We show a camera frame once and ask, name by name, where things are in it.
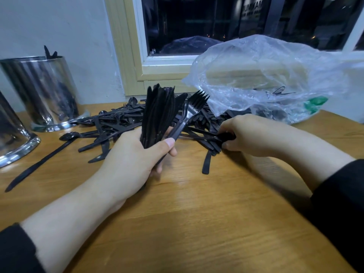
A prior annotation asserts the person's left hand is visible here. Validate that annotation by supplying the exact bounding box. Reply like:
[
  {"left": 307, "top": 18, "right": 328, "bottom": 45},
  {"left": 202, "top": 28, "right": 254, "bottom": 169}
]
[{"left": 97, "top": 127, "right": 178, "bottom": 211}]

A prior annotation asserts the person's right hand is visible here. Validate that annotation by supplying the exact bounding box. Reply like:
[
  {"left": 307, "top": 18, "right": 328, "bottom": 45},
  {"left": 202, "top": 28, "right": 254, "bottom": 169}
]
[{"left": 219, "top": 113, "right": 297, "bottom": 158}]

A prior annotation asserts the pile of black plastic cutlery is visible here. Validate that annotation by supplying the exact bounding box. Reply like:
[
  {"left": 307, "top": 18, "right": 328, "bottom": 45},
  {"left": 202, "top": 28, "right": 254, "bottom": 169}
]
[{"left": 68, "top": 96, "right": 251, "bottom": 175}]

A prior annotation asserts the bundle of black cutlery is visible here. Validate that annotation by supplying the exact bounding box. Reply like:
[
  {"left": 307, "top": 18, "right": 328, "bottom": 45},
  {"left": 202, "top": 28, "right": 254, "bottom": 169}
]
[
  {"left": 140, "top": 85, "right": 154, "bottom": 148},
  {"left": 159, "top": 93, "right": 188, "bottom": 140}
]

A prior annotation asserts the black plastic fork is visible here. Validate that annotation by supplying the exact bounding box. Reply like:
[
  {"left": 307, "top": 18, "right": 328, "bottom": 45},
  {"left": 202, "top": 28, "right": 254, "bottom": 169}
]
[{"left": 156, "top": 89, "right": 210, "bottom": 168}]

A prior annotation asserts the lone black plastic knife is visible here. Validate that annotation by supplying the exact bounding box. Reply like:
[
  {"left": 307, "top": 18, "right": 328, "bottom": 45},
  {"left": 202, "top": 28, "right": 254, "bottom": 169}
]
[{"left": 5, "top": 132, "right": 82, "bottom": 193}]

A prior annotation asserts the person's right forearm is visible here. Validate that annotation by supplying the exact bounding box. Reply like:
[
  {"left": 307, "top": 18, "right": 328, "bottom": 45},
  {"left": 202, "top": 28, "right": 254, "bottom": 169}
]
[{"left": 287, "top": 130, "right": 364, "bottom": 271}]

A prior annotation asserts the person's left forearm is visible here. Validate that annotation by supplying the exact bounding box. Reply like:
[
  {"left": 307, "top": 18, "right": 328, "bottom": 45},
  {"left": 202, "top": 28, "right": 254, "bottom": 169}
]
[{"left": 0, "top": 179, "right": 129, "bottom": 273}]

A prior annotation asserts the clear plastic bag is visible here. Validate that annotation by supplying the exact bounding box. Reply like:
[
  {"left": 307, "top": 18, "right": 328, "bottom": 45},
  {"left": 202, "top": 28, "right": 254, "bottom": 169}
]
[{"left": 183, "top": 35, "right": 364, "bottom": 124}]

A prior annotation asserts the dark parked car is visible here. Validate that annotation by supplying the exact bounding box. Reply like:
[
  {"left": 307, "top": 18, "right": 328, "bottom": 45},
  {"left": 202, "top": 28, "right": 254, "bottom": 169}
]
[{"left": 159, "top": 36, "right": 223, "bottom": 55}]

